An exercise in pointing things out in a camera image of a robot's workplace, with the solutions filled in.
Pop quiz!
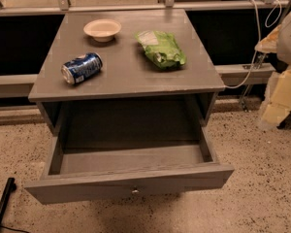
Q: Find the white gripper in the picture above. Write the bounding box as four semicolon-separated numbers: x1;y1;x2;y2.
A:
255;25;291;130

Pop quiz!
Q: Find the metal diagonal support pole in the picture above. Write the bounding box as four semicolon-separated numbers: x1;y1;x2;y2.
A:
238;0;291;113

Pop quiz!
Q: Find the black floor stand leg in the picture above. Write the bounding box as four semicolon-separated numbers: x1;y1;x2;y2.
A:
0;178;16;227

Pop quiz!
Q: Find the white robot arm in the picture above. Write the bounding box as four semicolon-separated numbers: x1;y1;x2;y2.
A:
255;11;291;130

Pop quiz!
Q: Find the blue soda can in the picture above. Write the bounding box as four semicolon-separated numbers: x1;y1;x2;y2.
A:
61;52;103;84

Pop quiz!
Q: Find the grey top drawer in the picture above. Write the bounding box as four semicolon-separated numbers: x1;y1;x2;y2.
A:
23;95;236;206

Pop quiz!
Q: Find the green chip bag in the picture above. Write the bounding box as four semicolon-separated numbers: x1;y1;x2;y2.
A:
135;30;186;70

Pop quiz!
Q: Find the grey wooden nightstand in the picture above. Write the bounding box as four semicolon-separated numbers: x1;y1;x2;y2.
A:
27;9;226;138

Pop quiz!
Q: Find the white shallow bowl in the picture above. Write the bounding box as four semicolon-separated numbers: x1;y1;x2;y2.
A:
83;19;121;43

